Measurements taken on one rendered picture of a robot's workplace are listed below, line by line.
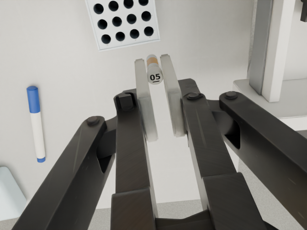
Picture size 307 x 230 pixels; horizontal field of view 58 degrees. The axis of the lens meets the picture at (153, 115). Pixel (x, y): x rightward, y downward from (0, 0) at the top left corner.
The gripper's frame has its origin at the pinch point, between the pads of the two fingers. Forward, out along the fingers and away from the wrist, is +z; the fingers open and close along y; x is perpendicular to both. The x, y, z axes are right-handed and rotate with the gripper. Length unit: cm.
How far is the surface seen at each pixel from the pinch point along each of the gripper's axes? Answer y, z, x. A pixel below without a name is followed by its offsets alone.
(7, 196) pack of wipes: -28.4, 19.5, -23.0
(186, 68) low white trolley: 5.0, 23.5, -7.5
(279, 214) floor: 62, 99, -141
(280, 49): 13.1, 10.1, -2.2
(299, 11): 17.8, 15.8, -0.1
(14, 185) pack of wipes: -28.0, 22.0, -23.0
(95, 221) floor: -49, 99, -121
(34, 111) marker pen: -19.2, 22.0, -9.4
